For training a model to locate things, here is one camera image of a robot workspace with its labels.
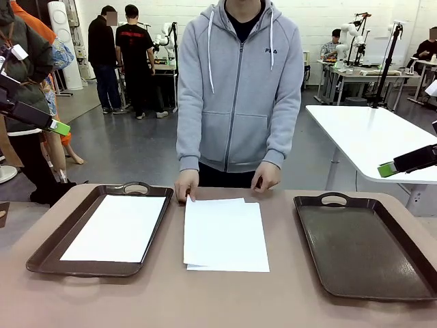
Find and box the white A4 paper stack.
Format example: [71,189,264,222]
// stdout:
[186,202,270,273]

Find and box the person's right forearm grey sleeve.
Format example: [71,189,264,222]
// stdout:
[176,112,202,173]

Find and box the white cabinet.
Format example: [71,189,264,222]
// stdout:
[302,51,311,83]

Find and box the person's left forearm grey sleeve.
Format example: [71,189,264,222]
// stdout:
[262,112,305,170]

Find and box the person in black top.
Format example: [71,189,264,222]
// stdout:
[408,27,437,68]

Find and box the white table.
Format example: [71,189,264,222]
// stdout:
[305,105,437,217]

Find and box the brown plastic tray with handles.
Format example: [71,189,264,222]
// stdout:
[293,192,437,301]
[26,181,174,278]

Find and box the seated person in plaid shirt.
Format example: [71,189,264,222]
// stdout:
[320,29,342,61]

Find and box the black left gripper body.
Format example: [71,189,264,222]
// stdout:
[0,73,25,117]

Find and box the person's left hand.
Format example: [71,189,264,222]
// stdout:
[251,162,283,193]

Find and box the person's right hand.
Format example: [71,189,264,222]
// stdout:
[173,169,201,205]

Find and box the black tripod pole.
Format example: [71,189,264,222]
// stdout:
[370,22,404,109]

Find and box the black stand with orange bar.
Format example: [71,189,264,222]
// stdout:
[354,12,372,66]

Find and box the white tower air conditioner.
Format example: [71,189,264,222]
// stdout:
[47,1,83,90]

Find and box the person in black red-print T-shirt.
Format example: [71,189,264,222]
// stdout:
[115,3,169,120]

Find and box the white round fan base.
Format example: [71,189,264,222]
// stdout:
[0,165,18,185]

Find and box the person in dark green jacket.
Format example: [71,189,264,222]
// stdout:
[0,0,78,206]

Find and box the person in black jacket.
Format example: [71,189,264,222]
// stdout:
[87,5,128,115]

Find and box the white background desk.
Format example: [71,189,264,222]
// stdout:
[408,59,437,110]
[315,59,421,110]

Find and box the white board panel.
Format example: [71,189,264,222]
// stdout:
[363,36,409,66]

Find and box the person in grey hoodie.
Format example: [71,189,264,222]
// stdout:
[175,0,305,189]

